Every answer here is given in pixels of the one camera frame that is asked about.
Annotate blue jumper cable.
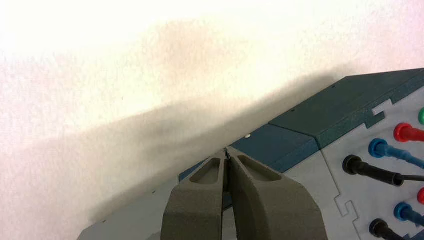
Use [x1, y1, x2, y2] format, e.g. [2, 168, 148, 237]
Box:
[368, 138, 424, 228]

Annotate red jumper cable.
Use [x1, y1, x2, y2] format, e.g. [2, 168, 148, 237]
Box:
[393, 122, 424, 205]

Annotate black jumper cable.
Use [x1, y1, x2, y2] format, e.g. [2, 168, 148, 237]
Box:
[342, 154, 424, 240]

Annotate teal grey control panel box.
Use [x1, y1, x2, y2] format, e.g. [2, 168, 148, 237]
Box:
[76, 67, 424, 240]

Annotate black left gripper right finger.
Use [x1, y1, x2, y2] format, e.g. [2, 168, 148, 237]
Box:
[226, 146, 329, 240]

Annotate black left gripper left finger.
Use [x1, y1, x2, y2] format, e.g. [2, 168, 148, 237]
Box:
[160, 149, 229, 240]

